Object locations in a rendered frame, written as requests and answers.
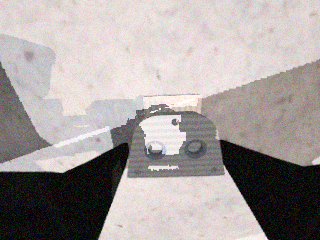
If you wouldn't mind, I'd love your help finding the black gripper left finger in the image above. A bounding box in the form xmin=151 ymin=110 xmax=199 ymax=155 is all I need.
xmin=0 ymin=143 xmax=129 ymax=240

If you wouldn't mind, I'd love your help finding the grey plate with two round holes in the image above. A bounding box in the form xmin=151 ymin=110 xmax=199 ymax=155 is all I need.
xmin=126 ymin=111 xmax=225 ymax=179

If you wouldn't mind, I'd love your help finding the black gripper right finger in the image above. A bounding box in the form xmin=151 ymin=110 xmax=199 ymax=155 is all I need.
xmin=219 ymin=140 xmax=320 ymax=240

